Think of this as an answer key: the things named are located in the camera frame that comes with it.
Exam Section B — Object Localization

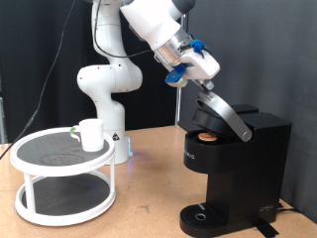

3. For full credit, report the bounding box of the white mug with green mark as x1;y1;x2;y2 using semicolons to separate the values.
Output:
69;118;106;153

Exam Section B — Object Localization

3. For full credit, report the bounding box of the orange lid coffee pod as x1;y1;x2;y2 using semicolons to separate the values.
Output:
197;131;219;143

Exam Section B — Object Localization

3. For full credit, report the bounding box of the black Keurig coffee machine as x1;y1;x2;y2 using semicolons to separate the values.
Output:
178;90;293;238

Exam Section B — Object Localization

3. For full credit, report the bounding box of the grey metal frame post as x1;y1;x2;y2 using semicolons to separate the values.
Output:
0;75;7;144

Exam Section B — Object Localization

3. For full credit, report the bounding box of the wrist camera on blue mount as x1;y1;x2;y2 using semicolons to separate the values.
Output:
163;63;189;89

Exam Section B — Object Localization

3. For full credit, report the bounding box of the blue cable clip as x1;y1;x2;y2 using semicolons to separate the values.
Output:
189;39;211;56

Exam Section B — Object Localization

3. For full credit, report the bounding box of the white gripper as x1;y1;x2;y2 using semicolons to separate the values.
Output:
177;49;222;92

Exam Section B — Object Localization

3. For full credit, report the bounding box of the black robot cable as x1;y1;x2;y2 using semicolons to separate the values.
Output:
0;0;77;160

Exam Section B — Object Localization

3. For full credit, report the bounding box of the vertical metal pole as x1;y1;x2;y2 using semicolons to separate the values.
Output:
173;13;189;126

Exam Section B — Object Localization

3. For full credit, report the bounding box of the white two-tier turntable stand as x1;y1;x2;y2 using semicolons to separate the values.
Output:
9;126;117;227

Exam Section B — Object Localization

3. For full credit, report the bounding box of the black tape strip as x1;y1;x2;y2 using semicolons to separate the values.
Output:
254;222;280;238

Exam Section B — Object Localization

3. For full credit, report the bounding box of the black power cord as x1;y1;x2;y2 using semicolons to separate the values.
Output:
276;201;300;214

